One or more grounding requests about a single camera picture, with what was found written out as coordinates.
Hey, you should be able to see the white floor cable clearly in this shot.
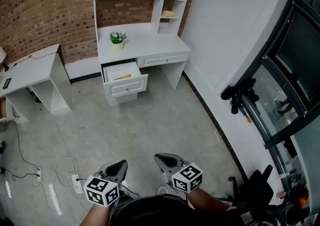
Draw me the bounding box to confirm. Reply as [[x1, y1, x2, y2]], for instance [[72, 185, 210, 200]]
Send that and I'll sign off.
[[31, 111, 90, 215]]

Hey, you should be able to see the plain white side desk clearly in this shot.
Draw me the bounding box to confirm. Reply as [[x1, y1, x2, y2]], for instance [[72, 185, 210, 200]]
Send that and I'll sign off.
[[0, 43, 73, 123]]

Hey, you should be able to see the black window frame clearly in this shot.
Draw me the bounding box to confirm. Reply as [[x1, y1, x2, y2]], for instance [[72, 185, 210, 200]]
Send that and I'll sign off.
[[239, 0, 320, 221]]

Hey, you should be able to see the green plant in cream pot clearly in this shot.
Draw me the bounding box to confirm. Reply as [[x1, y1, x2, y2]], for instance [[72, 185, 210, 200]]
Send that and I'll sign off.
[[108, 31, 127, 51]]

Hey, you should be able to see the large white power strip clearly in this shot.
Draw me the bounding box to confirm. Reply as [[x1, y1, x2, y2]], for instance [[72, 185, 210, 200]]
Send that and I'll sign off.
[[71, 174, 85, 194]]

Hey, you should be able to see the small closed white drawer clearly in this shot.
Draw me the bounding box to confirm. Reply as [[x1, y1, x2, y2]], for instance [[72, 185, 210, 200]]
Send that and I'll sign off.
[[106, 91, 139, 106]]

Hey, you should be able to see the thin black desk cable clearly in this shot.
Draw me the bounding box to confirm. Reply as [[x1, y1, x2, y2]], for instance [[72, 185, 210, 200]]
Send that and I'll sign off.
[[9, 52, 56, 68]]

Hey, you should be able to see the black office chair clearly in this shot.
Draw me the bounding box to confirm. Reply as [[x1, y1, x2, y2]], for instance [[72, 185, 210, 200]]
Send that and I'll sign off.
[[227, 164, 275, 211]]

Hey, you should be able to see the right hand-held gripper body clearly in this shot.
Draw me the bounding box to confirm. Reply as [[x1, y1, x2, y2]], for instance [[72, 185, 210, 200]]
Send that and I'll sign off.
[[162, 161, 203, 194]]

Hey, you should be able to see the person's black clothing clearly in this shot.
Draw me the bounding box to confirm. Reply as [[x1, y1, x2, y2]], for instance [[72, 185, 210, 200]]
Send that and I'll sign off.
[[107, 193, 251, 226]]

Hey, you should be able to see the person's left forearm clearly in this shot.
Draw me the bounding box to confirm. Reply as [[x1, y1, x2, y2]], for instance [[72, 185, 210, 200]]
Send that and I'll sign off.
[[79, 201, 112, 226]]

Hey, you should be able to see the black and orange bag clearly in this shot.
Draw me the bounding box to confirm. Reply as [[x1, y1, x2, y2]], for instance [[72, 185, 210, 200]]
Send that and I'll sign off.
[[282, 184, 311, 225]]

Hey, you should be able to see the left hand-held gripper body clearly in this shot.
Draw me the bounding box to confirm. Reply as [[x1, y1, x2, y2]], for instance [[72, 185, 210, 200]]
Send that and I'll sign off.
[[83, 169, 124, 208]]

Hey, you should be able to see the black floor cable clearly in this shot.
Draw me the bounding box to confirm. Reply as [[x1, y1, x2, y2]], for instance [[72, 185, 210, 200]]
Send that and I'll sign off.
[[2, 119, 41, 182]]

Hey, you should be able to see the white shade lamp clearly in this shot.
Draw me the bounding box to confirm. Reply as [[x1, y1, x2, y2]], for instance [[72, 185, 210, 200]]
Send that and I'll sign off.
[[0, 46, 10, 73]]

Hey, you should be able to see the person's right forearm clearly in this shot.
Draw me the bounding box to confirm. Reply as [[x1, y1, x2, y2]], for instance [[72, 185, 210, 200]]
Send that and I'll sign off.
[[186, 188, 235, 212]]

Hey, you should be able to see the white desk with hutch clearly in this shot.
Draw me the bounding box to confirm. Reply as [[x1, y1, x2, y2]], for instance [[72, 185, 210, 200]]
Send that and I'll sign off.
[[92, 0, 196, 107]]

